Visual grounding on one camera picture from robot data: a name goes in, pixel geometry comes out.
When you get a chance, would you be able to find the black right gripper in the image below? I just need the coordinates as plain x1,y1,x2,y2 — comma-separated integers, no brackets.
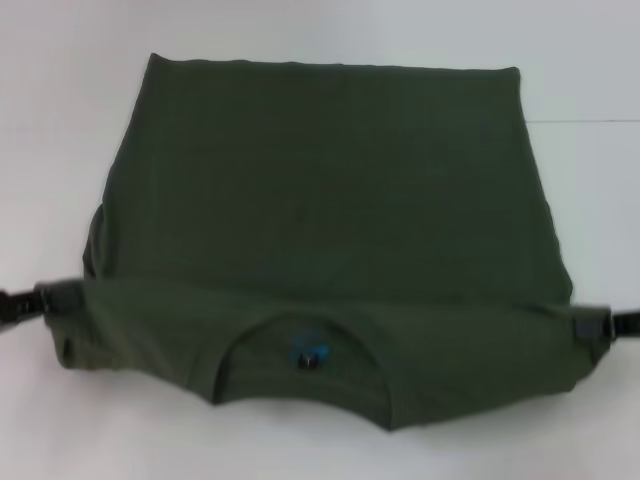
572,310,640,346

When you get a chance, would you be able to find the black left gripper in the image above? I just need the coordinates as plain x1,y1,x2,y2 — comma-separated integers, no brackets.
0,278,87,324

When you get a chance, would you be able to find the dark green FREE! t-shirt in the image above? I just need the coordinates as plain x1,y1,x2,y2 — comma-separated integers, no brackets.
58,49,615,420

